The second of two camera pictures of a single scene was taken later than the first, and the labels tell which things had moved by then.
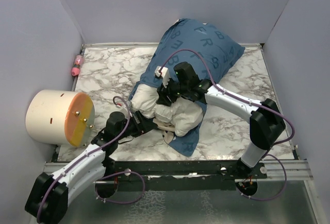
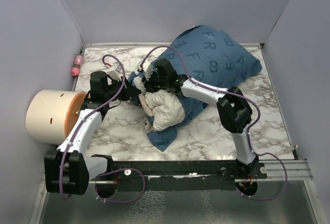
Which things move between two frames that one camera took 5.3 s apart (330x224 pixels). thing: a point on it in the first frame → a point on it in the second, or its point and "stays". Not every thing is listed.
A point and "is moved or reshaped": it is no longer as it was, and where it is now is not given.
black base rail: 182,175 stays
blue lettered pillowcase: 181,66 is moved or reshaped
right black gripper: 164,92 → 148,84
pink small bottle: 79,61 stays
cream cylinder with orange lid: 61,118 stays
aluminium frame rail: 296,170 stays
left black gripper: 144,126 → 130,90
